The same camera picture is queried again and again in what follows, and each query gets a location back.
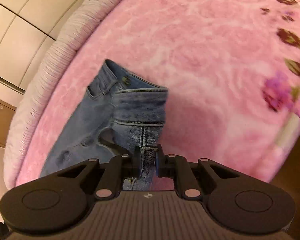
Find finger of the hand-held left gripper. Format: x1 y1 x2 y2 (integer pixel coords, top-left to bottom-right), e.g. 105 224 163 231
100 130 132 157

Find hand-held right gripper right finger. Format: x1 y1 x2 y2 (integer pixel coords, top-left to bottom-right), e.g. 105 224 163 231
154 144 241 201

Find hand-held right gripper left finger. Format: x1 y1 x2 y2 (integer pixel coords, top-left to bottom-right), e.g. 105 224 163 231
56 145 143 201

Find blue denim jeans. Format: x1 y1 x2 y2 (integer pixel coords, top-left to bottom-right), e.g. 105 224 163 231
40 59 168 192

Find pink floral blanket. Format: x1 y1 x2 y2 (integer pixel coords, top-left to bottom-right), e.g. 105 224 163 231
15 0 300 191

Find pale lilac ribbed quilt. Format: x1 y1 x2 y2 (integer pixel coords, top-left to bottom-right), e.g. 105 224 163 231
4 0 133 191

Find brown wooden cabinet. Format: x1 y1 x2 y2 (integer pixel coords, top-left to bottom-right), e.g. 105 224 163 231
0 94 17 148

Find cream wardrobe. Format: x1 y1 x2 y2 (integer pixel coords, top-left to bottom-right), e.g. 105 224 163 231
0 0 95 93

